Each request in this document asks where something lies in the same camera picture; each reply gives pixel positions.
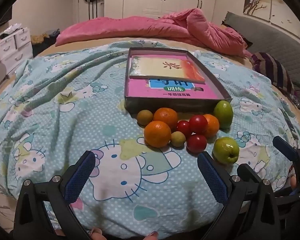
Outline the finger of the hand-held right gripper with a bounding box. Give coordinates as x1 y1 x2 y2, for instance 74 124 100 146
237 164 265 184
272 135 300 170

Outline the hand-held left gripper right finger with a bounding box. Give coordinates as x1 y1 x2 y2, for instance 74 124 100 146
197 152 288 240

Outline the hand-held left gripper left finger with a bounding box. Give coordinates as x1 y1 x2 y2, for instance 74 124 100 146
15 150 97 240

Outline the green apple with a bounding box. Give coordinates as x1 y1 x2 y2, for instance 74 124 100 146
212 137 240 165
213 100 234 130

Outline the red tomato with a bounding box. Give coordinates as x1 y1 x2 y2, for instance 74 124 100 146
189 115 208 135
177 120 192 138
187 134 207 154

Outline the orange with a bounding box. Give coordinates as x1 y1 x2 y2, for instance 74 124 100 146
203 114 220 138
144 121 172 148
153 107 178 128

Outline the small yellow-green round fruit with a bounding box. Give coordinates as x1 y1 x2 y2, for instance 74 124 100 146
170 131 187 147
137 109 154 126

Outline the grey cardboard box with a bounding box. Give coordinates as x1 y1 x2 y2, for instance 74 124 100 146
124 47 232 113

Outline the person's left hand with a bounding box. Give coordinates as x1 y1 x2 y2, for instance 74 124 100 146
89 226 162 240

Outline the cat printed blue blanket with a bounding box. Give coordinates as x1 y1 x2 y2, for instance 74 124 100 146
0 40 300 240

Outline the purple striped pillow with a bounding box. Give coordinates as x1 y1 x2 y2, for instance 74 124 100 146
250 52 297 95

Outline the pink workbook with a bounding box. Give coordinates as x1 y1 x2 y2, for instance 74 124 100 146
128 52 219 99

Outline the grey quilted headboard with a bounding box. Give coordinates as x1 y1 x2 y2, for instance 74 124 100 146
225 11 300 120

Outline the yellow and orange booklet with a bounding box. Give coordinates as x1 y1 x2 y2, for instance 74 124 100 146
129 56 206 85

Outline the yellow plush cloth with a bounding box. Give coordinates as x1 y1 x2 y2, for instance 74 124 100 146
31 34 47 44

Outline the dark clothing pile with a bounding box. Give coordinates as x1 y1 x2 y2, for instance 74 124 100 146
42 29 60 45

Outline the white drawer cabinet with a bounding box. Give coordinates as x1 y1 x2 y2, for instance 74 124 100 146
0 27 33 73

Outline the pink quilt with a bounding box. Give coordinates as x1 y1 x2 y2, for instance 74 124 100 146
55 8 253 58

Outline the white plastic bag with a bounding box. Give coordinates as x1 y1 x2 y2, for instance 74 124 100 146
0 24 28 40

